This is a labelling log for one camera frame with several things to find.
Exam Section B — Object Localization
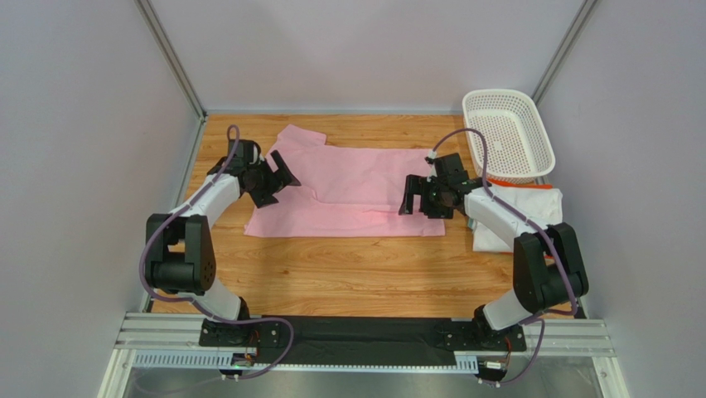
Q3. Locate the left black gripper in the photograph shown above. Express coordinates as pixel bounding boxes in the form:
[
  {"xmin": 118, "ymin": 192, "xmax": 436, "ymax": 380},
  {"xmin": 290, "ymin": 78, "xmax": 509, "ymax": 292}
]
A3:
[{"xmin": 248, "ymin": 150, "xmax": 301, "ymax": 207}]

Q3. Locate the pink t shirt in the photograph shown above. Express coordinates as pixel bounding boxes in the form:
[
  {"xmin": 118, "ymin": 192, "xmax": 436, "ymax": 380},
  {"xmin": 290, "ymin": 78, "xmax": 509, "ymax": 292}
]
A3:
[{"xmin": 244, "ymin": 124, "xmax": 446, "ymax": 238}]

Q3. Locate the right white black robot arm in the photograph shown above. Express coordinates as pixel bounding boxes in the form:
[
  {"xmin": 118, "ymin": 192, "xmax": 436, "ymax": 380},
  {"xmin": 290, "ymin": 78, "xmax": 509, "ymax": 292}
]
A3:
[{"xmin": 399, "ymin": 153, "xmax": 589, "ymax": 331}]

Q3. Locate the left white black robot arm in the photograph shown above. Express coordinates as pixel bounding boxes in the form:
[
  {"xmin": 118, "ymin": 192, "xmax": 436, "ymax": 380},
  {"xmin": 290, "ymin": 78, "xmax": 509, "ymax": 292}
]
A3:
[{"xmin": 138, "ymin": 138, "xmax": 301, "ymax": 323}]

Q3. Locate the folded orange t shirt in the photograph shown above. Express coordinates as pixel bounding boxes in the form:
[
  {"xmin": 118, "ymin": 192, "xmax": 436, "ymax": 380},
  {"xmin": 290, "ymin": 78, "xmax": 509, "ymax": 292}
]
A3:
[{"xmin": 487, "ymin": 176, "xmax": 554, "ymax": 191}]

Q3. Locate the white perforated plastic basket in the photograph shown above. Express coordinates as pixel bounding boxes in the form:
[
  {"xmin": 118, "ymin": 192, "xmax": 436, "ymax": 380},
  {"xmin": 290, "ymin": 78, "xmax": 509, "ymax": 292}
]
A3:
[{"xmin": 462, "ymin": 89, "xmax": 556, "ymax": 184}]

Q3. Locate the folded white t shirt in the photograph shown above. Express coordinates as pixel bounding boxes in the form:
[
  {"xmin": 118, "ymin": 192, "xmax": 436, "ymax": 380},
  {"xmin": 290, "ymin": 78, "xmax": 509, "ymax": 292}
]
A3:
[{"xmin": 472, "ymin": 184, "xmax": 563, "ymax": 253}]

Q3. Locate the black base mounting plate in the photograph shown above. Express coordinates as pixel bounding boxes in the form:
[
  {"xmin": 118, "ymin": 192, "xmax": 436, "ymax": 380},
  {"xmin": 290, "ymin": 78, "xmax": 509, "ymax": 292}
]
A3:
[{"xmin": 199, "ymin": 316, "xmax": 527, "ymax": 366}]

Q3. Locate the right aluminium corner post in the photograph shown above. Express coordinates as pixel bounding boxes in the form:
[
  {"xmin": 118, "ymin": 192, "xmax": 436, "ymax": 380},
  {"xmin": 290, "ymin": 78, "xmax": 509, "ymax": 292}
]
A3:
[{"xmin": 531, "ymin": 0, "xmax": 601, "ymax": 106}]

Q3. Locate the aluminium corner post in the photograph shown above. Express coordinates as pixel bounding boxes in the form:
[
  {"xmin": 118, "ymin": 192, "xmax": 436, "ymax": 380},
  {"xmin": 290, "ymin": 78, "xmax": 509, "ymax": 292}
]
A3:
[
  {"xmin": 531, "ymin": 0, "xmax": 601, "ymax": 106},
  {"xmin": 134, "ymin": 0, "xmax": 208, "ymax": 124}
]

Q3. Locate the aluminium frame rail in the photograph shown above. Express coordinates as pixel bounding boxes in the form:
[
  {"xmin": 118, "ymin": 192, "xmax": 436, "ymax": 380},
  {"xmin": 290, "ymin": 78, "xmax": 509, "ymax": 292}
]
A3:
[{"xmin": 98, "ymin": 313, "xmax": 630, "ymax": 397}]

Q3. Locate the left aluminium corner post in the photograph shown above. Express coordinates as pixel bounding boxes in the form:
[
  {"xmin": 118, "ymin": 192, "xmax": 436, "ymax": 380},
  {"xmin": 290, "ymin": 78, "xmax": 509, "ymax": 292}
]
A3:
[{"xmin": 134, "ymin": 0, "xmax": 208, "ymax": 124}]

